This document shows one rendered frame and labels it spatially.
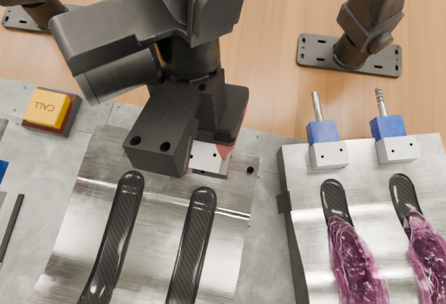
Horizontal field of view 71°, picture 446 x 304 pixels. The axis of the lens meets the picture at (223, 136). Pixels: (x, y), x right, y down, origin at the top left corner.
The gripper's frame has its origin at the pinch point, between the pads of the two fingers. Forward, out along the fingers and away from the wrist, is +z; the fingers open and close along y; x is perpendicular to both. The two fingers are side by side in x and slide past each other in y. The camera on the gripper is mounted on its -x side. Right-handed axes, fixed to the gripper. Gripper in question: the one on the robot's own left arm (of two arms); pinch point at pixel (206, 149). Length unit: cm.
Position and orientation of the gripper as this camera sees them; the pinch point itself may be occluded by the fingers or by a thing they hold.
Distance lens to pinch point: 41.1
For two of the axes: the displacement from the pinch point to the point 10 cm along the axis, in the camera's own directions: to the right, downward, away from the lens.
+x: 2.7, -7.7, 5.8
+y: 9.6, 1.8, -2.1
